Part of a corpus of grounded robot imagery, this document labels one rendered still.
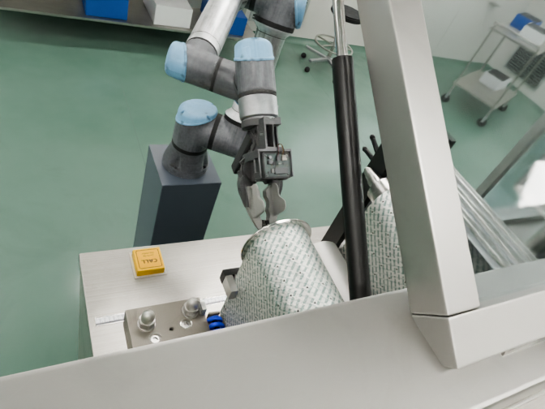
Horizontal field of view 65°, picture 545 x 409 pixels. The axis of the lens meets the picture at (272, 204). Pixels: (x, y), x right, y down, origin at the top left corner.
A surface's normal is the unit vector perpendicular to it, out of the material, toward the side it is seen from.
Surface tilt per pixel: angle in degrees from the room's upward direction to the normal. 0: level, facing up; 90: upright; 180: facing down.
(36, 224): 0
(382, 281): 92
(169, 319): 0
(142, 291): 0
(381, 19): 90
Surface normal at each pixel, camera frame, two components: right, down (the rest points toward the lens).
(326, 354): 0.31, -0.68
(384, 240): -0.88, 0.09
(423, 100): 0.46, -0.17
